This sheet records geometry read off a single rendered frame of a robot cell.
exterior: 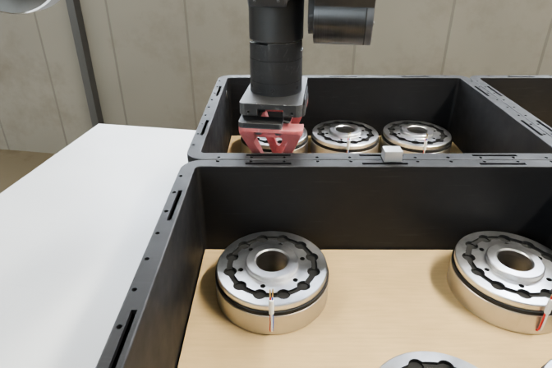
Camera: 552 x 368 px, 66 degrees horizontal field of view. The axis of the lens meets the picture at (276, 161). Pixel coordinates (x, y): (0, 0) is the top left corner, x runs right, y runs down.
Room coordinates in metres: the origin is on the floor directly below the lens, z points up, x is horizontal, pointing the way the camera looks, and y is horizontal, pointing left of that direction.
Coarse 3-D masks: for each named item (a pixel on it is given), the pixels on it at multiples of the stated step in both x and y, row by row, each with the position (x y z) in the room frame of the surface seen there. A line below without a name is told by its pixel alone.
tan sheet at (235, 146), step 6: (234, 138) 0.65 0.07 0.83; (240, 138) 0.65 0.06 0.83; (234, 144) 0.63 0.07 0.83; (240, 144) 0.63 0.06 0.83; (228, 150) 0.60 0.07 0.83; (234, 150) 0.60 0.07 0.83; (240, 150) 0.60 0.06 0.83; (378, 150) 0.60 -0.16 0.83; (450, 150) 0.60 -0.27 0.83; (456, 150) 0.60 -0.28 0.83
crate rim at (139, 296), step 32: (224, 160) 0.38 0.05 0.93; (256, 160) 0.38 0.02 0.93; (288, 160) 0.38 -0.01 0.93; (320, 160) 0.38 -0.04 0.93; (352, 160) 0.38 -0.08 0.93; (416, 160) 0.38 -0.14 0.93; (448, 160) 0.38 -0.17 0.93; (480, 160) 0.38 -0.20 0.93; (512, 160) 0.38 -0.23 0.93; (544, 160) 0.38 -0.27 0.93; (160, 224) 0.27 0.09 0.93; (160, 256) 0.23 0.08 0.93; (128, 320) 0.18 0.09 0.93; (128, 352) 0.15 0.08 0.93
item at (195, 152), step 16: (224, 80) 0.65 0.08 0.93; (240, 80) 0.66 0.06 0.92; (320, 80) 0.66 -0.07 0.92; (336, 80) 0.66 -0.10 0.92; (352, 80) 0.66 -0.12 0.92; (368, 80) 0.66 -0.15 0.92; (384, 80) 0.66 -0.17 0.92; (400, 80) 0.66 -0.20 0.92; (416, 80) 0.66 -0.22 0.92; (432, 80) 0.66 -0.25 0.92; (448, 80) 0.66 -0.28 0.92; (464, 80) 0.65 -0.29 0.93; (480, 96) 0.59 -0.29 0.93; (208, 112) 0.51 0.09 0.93; (512, 112) 0.51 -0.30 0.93; (208, 128) 0.46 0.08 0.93; (528, 128) 0.46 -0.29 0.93; (192, 144) 0.41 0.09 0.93; (544, 144) 0.42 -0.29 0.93; (192, 160) 0.38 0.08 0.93
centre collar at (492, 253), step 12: (492, 252) 0.31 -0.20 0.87; (504, 252) 0.32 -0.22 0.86; (516, 252) 0.31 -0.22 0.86; (528, 252) 0.31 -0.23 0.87; (492, 264) 0.30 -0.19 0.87; (540, 264) 0.30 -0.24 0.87; (504, 276) 0.29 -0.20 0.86; (516, 276) 0.28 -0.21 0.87; (528, 276) 0.28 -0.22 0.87; (540, 276) 0.28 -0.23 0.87
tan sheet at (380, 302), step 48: (336, 288) 0.30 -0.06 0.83; (384, 288) 0.30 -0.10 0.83; (432, 288) 0.30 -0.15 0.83; (192, 336) 0.25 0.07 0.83; (240, 336) 0.25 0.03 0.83; (288, 336) 0.25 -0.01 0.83; (336, 336) 0.25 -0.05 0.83; (384, 336) 0.25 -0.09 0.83; (432, 336) 0.25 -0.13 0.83; (480, 336) 0.25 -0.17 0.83; (528, 336) 0.25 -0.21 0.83
